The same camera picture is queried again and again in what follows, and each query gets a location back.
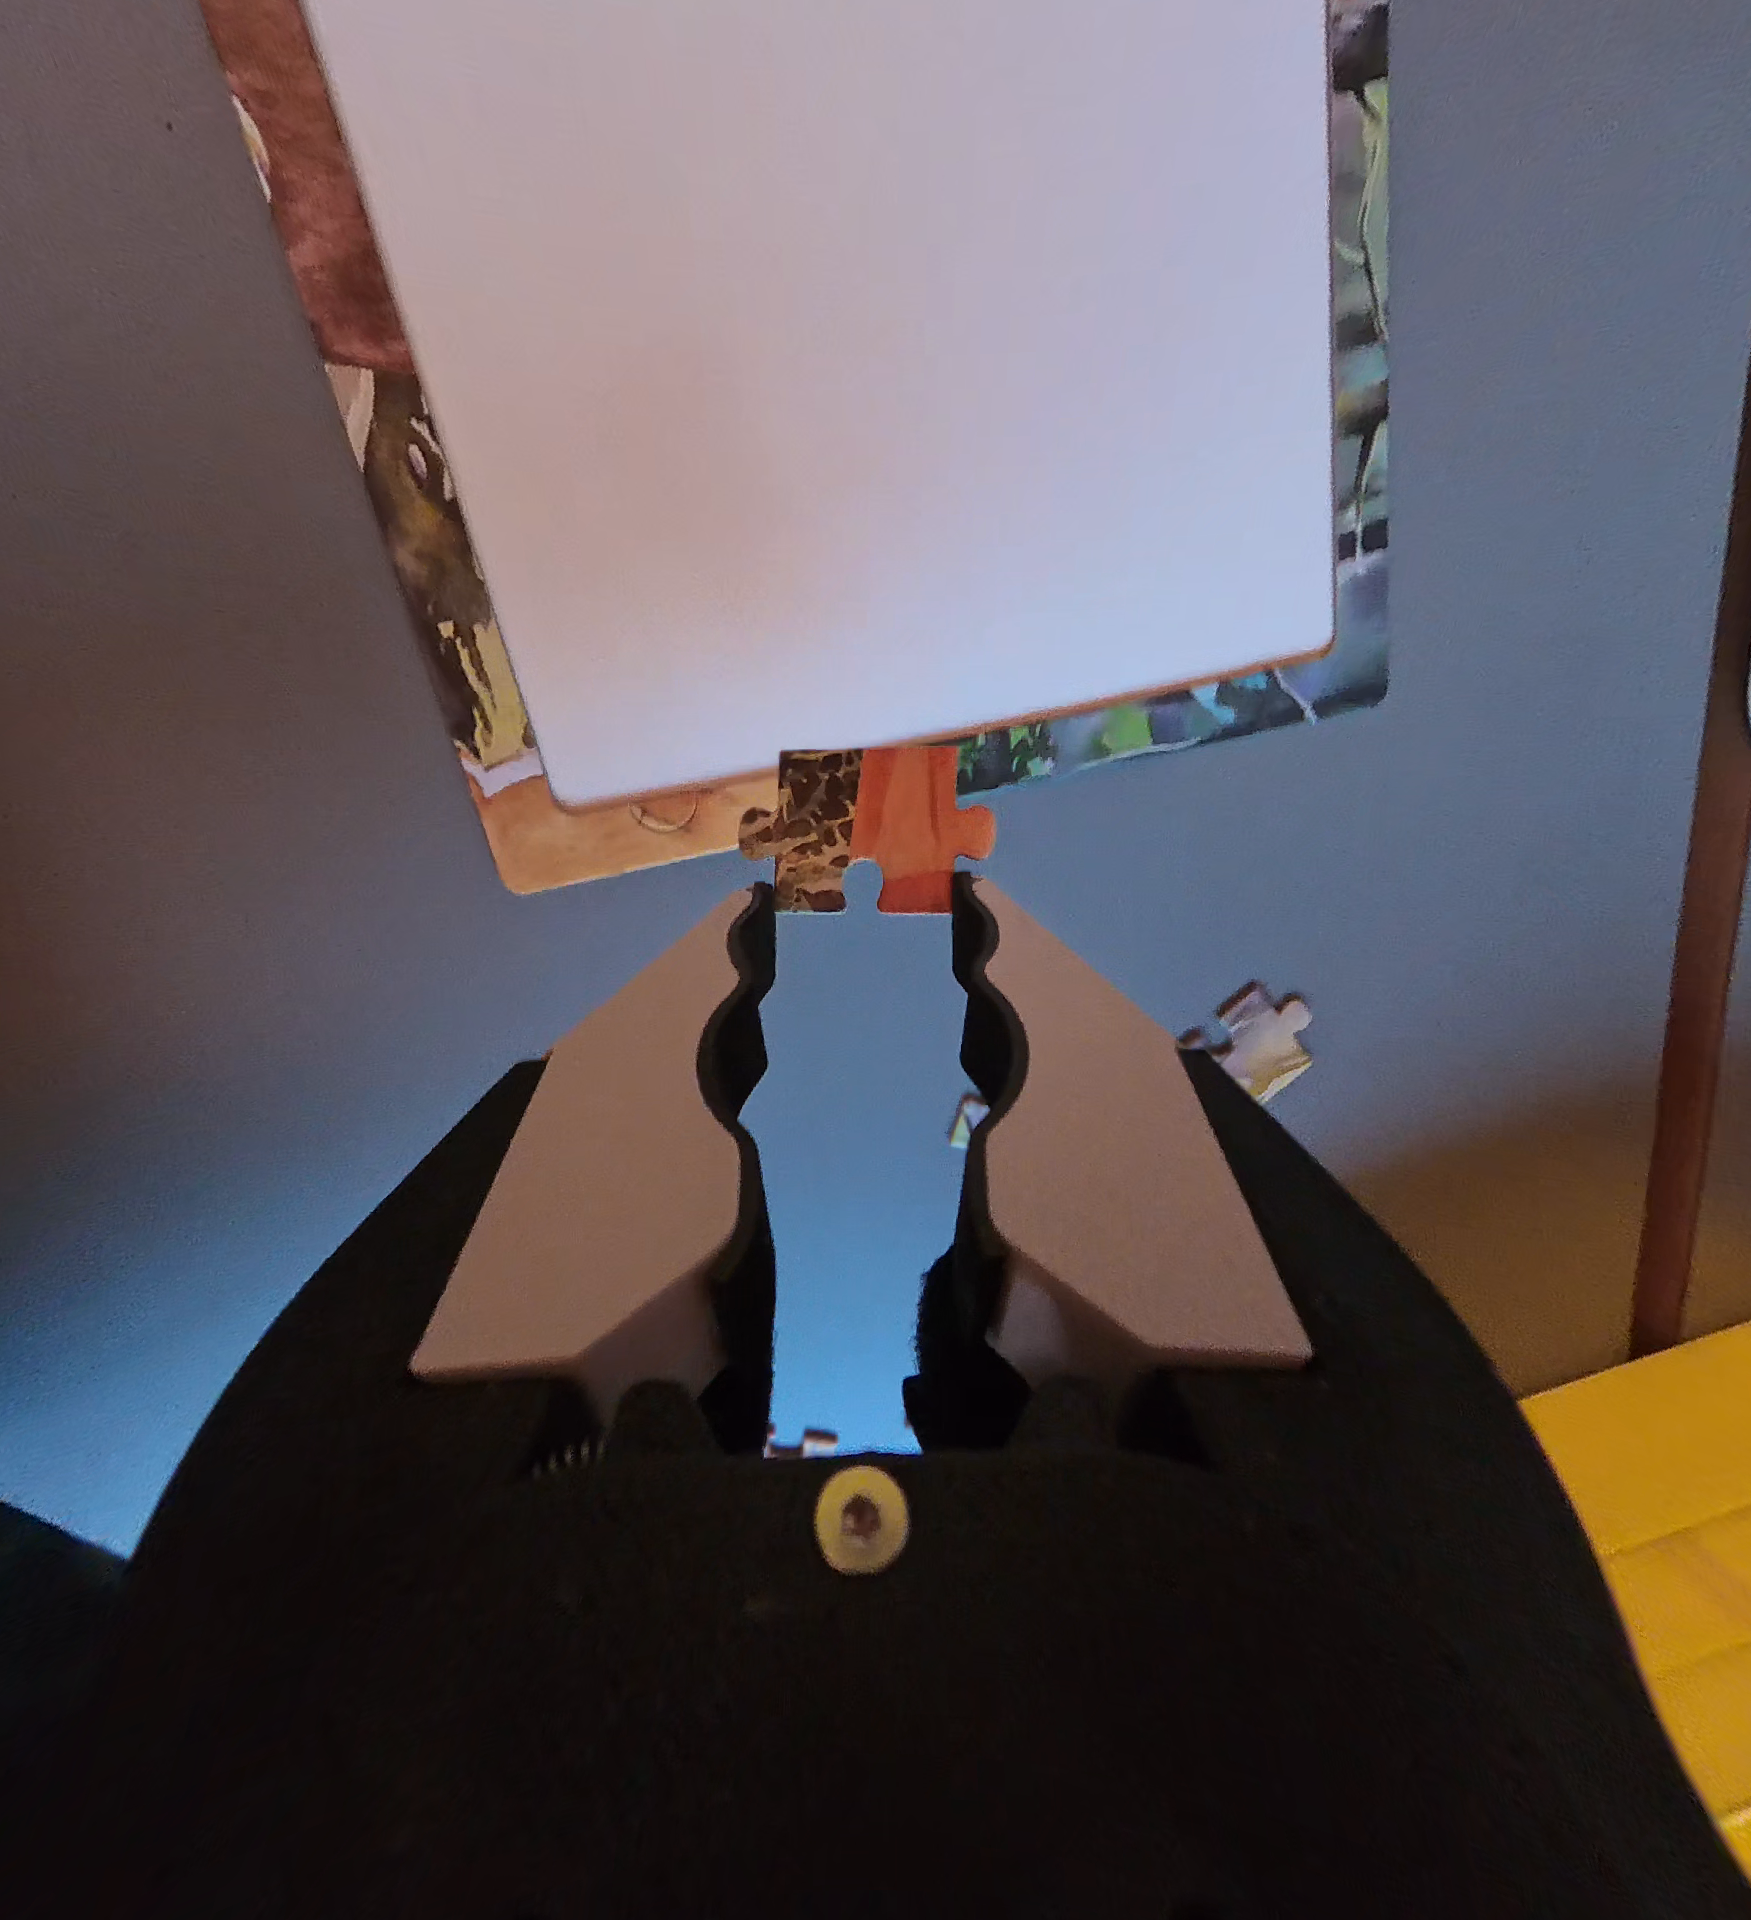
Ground pale grey puzzle piece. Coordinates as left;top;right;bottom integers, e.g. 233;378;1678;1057
1178;980;1315;1109

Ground red dark puzzle piece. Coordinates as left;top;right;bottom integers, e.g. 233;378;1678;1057
739;744;996;919

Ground puzzle frame board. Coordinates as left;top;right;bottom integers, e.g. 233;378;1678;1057
199;0;1392;897

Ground yellow plastic bin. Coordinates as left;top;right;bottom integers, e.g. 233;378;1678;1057
1519;1295;1751;1920

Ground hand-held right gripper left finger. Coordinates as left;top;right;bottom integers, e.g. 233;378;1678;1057
412;882;777;1441

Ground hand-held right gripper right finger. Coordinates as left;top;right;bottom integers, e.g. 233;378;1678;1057
947;870;1315;1424

